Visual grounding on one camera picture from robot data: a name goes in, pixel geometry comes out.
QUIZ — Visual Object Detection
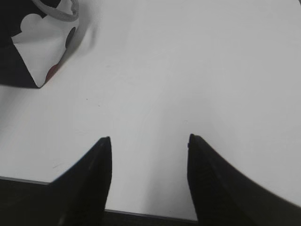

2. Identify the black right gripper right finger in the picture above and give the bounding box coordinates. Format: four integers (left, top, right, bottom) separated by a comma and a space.
187, 134, 301, 226

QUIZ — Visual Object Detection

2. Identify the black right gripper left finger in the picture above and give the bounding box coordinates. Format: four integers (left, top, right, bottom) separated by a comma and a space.
49, 137, 112, 226

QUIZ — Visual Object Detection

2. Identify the navy blue lunch bag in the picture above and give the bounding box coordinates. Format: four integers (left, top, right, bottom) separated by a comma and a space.
0, 0, 80, 89

